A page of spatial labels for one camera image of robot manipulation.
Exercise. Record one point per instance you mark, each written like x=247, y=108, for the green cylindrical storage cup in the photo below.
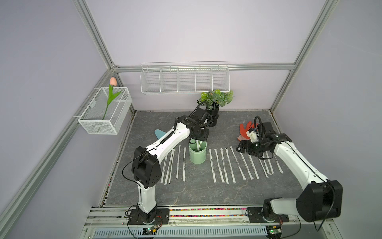
x=197, y=157

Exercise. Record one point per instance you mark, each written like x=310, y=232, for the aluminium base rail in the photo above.
x=117, y=217

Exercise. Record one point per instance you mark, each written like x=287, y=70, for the white wire wall shelf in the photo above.
x=184, y=77

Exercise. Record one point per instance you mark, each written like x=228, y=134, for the pink artificial tulip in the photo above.
x=111, y=95

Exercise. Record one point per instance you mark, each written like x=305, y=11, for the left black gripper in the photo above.
x=204, y=137

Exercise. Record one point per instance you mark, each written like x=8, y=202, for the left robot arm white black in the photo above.
x=146, y=165

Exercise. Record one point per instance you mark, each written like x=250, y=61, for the aluminium frame struts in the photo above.
x=19, y=203

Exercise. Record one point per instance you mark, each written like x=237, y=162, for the eleventh white straw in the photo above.
x=184, y=165

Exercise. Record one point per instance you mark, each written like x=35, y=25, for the fifteenth white straw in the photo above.
x=164, y=170

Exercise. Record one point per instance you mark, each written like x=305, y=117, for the teal garden trowel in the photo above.
x=159, y=133

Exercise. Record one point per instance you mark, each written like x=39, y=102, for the red work glove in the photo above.
x=244, y=131

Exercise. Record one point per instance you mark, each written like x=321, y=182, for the bundle of wrapped white straws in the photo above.
x=198, y=145

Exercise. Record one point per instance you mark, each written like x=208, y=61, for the twelfth white straw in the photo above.
x=178, y=162

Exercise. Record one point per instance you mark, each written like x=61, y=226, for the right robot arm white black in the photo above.
x=320, y=199

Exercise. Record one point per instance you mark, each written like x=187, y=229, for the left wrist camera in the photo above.
x=201, y=116

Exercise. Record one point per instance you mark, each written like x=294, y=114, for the white slotted cable duct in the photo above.
x=181, y=232

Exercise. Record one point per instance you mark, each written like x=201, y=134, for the thirteenth white straw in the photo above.
x=168, y=174

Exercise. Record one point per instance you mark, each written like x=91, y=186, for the black vase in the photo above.
x=214, y=112

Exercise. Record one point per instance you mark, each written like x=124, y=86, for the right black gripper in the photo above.
x=247, y=149

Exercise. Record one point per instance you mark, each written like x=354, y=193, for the white mesh wall basket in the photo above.
x=90, y=117

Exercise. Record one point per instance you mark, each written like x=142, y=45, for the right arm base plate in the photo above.
x=257, y=215

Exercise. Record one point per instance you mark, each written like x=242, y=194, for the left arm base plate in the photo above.
x=159, y=216

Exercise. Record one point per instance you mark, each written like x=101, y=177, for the green artificial plant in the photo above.
x=216, y=98

